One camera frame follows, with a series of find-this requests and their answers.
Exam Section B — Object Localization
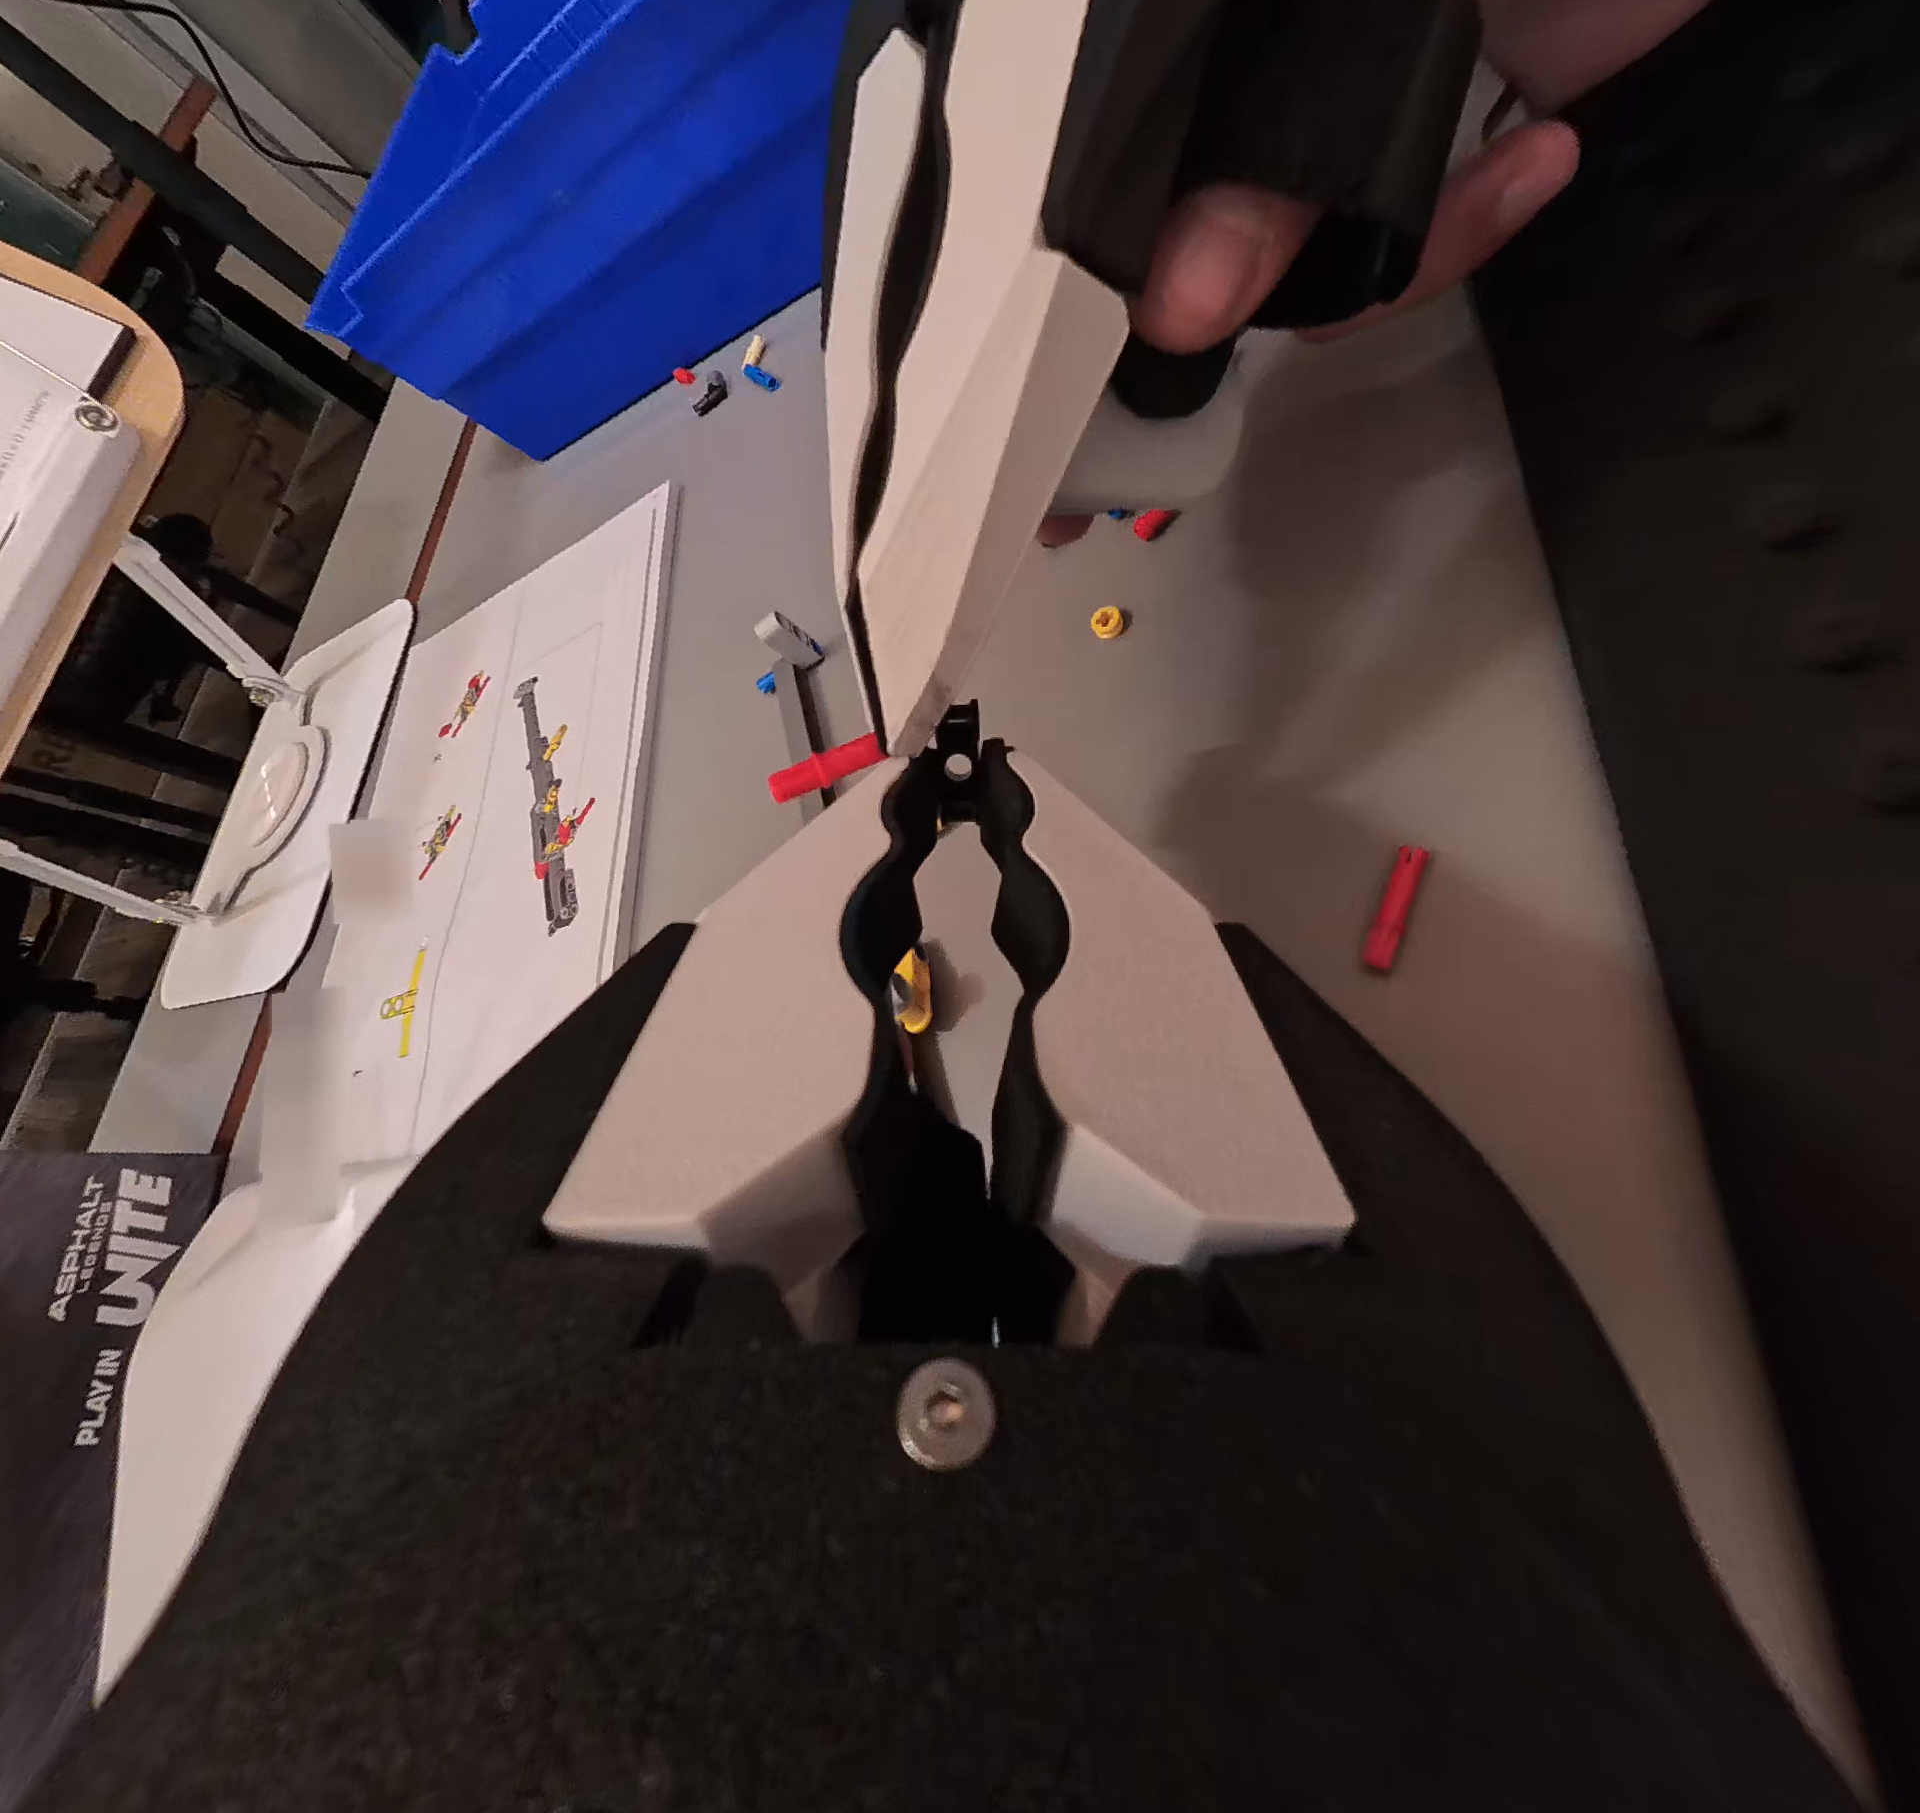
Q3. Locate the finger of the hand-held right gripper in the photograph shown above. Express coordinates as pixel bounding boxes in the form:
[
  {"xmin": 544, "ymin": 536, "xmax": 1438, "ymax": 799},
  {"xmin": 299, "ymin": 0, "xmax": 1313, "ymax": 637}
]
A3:
[
  {"xmin": 855, "ymin": 0, "xmax": 1134, "ymax": 763},
  {"xmin": 821, "ymin": 26, "xmax": 962, "ymax": 755}
]

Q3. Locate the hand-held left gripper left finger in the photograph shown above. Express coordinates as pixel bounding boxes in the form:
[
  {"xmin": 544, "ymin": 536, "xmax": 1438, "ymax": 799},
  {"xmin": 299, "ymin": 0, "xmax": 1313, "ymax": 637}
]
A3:
[{"xmin": 544, "ymin": 755, "xmax": 943, "ymax": 1344}]

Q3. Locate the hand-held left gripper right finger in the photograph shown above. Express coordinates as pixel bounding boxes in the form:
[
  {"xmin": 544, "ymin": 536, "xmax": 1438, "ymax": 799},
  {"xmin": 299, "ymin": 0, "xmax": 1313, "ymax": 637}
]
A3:
[{"xmin": 986, "ymin": 745, "xmax": 1357, "ymax": 1344}]

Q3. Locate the grey lego beam assembly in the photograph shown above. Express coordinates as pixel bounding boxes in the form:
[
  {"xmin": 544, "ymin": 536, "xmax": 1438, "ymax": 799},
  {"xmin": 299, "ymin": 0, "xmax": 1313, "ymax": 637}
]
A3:
[{"xmin": 757, "ymin": 609, "xmax": 943, "ymax": 1036}]

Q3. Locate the white lego instruction booklet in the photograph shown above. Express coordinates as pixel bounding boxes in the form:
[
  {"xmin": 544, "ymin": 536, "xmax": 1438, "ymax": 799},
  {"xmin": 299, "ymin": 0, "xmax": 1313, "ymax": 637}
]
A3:
[{"xmin": 93, "ymin": 484, "xmax": 679, "ymax": 1710}]

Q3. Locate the long red lego pin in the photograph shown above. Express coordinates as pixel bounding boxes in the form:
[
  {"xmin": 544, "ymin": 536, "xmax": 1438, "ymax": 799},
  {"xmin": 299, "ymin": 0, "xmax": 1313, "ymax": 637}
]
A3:
[{"xmin": 1367, "ymin": 848, "xmax": 1431, "ymax": 971}]

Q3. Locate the yellow car lego box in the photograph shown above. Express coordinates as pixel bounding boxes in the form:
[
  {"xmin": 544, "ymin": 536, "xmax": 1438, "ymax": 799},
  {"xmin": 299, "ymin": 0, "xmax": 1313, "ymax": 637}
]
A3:
[{"xmin": 0, "ymin": 1146, "xmax": 232, "ymax": 1813}]

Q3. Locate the blue plastic bin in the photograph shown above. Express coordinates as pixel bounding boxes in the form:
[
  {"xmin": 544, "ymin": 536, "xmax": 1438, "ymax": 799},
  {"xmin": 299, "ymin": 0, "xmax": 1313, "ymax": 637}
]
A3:
[{"xmin": 299, "ymin": 0, "xmax": 870, "ymax": 462}]

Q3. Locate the white document stand wooden board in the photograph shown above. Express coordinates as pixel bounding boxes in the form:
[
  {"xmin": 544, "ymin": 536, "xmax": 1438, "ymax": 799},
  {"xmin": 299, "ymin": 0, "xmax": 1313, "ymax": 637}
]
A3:
[{"xmin": 0, "ymin": 243, "xmax": 419, "ymax": 1010}]

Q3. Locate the black power cable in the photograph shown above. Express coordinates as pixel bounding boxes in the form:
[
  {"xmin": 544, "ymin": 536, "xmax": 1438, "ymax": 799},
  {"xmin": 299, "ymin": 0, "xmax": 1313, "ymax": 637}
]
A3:
[{"xmin": 0, "ymin": 0, "xmax": 366, "ymax": 183}]

